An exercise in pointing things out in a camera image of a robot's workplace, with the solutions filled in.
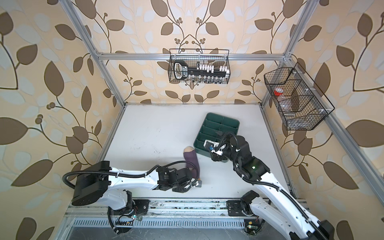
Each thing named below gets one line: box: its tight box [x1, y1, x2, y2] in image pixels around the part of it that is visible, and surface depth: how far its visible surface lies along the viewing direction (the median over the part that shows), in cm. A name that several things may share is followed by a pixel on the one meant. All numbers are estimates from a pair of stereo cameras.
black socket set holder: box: [173, 60, 230, 84], surface depth 86 cm
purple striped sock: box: [183, 146, 200, 180], surface depth 95 cm
